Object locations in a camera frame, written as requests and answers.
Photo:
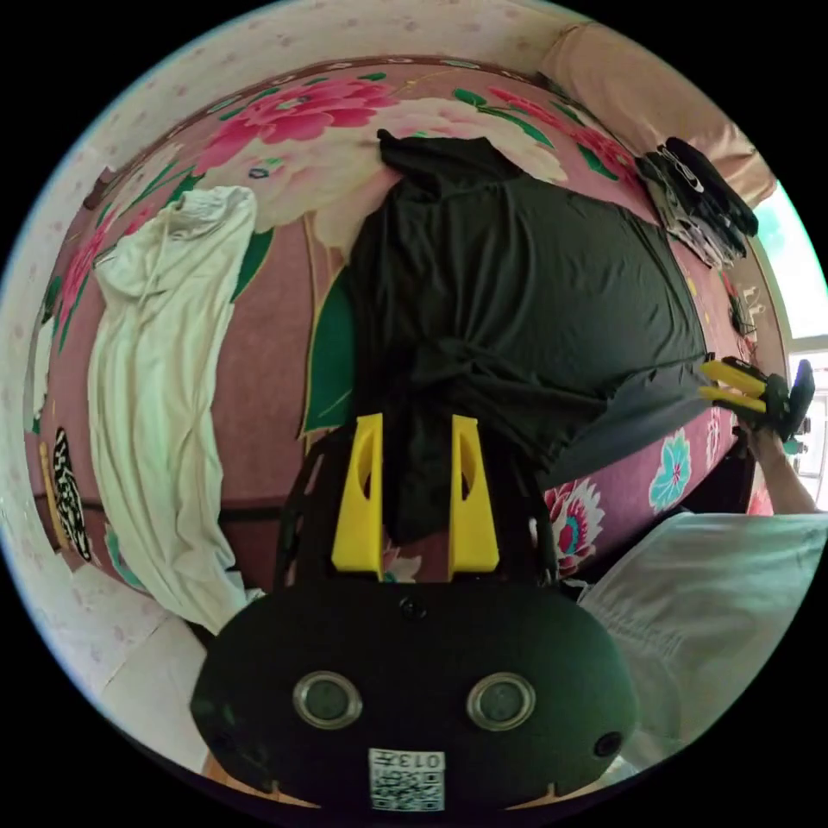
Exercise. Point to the white hooded sweater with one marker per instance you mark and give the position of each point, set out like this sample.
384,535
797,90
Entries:
162,362

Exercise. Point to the peach curtain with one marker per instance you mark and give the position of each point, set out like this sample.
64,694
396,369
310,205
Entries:
647,90

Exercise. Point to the bed with floral sheet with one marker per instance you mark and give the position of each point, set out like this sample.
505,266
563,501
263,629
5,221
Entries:
278,323

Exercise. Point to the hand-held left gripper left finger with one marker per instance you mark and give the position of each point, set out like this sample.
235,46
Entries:
358,511

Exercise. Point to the black and white patterned cloth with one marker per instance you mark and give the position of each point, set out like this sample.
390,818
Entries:
70,498

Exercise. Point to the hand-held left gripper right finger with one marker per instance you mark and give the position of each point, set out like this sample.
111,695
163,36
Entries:
474,517

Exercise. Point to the window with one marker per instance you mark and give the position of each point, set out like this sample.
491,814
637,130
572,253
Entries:
799,278

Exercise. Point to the pile of clothes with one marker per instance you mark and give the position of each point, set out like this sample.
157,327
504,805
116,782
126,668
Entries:
702,194

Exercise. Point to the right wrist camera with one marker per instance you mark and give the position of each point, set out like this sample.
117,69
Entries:
804,388

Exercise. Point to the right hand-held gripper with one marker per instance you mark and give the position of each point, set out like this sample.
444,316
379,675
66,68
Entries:
777,401

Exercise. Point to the person's right forearm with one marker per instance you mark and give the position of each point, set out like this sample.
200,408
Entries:
786,482

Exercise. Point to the black t-shirt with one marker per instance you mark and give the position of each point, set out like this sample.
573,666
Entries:
517,284

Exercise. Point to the person's right hand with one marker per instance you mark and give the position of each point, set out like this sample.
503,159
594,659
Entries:
760,438

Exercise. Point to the person's body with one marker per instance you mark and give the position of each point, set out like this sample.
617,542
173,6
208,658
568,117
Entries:
711,621

